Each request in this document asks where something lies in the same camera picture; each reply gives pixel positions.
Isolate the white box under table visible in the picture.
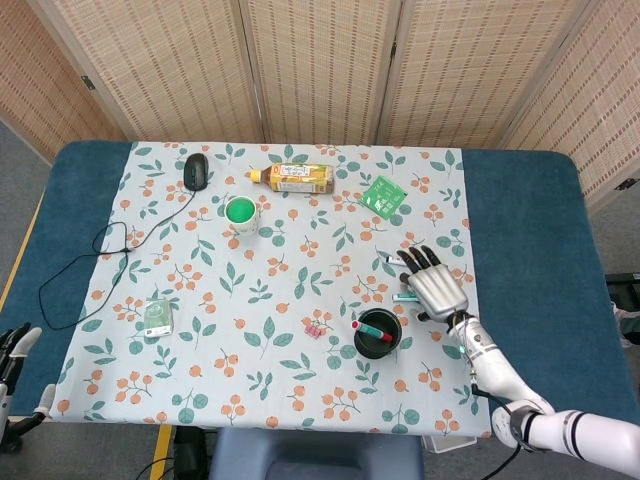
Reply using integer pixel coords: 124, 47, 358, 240
421, 433, 477, 454

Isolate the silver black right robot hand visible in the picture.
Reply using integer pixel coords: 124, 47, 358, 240
397, 244, 471, 324

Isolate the grey blue padded seat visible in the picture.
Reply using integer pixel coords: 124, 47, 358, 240
208, 428, 425, 480

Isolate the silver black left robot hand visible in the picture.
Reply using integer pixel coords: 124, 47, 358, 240
0, 322, 57, 454

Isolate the red-capped green marker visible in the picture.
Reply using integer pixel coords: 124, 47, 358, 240
351, 319, 394, 343

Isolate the black mesh pen holder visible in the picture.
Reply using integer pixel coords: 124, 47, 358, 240
353, 307, 403, 360

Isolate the white sneaker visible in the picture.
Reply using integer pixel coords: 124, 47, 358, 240
612, 302, 640, 349

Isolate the floral orange fruit tablecloth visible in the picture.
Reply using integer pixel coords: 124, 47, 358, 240
53, 141, 494, 440

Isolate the black computer mouse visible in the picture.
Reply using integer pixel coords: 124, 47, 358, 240
182, 153, 209, 192

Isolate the green square packet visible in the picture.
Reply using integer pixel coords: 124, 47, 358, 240
358, 174, 409, 221

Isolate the green white tissue pack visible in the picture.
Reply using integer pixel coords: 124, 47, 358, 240
143, 298, 174, 339

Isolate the white paper cup green inside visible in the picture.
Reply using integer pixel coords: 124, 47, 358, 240
223, 195, 260, 238

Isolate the woven bamboo folding screen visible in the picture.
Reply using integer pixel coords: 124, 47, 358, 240
0, 0, 640, 211

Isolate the blue felt table cover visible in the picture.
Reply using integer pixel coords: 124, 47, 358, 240
0, 139, 619, 441

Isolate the yellow label tea bottle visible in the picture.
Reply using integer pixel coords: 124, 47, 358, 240
244, 162, 336, 195

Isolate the black device under table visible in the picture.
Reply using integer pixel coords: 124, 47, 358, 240
172, 427, 216, 474

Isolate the black mouse cable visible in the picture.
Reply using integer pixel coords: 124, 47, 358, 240
38, 188, 196, 331

